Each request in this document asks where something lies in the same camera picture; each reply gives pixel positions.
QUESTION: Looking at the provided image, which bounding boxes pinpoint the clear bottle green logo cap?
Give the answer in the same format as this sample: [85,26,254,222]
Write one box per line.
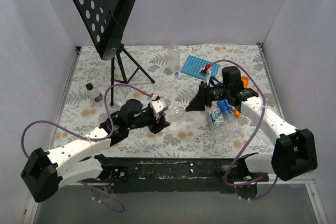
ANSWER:
[165,105,186,123]

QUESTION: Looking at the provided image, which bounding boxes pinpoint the clear bottle pocari cap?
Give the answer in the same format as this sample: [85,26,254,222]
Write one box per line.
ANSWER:
[167,41,180,73]

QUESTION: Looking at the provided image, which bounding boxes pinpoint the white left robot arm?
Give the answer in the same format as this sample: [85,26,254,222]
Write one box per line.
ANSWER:
[20,98,170,202]

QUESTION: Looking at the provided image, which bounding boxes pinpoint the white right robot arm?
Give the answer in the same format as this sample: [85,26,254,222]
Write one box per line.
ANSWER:
[186,66,318,181]

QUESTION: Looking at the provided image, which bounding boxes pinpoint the green label drink bottle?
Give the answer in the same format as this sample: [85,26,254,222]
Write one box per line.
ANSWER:
[207,109,225,126]

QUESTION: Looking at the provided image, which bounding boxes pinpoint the large crumpled clear bottle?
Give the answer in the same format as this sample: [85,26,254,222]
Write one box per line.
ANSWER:
[210,115,243,141]

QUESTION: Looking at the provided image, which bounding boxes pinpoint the small black cap bottle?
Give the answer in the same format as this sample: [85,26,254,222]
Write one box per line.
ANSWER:
[86,83,103,103]

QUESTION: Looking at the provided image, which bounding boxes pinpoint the blue studded building plate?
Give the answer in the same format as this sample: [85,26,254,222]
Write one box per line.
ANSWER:
[181,55,211,81]

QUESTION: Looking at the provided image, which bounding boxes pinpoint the black music stand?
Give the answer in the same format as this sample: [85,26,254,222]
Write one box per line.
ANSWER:
[64,0,155,98]

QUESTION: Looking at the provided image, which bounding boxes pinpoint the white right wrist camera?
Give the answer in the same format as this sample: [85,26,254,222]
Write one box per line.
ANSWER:
[199,64,212,85]

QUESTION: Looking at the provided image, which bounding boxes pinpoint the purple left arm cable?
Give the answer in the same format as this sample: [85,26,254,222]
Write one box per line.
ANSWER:
[21,82,155,213]

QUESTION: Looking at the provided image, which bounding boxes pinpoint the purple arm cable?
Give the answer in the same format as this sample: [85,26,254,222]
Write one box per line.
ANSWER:
[21,82,155,213]
[206,60,278,200]

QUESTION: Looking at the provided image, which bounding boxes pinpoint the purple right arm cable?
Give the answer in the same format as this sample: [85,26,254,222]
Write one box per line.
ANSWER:
[206,60,278,200]

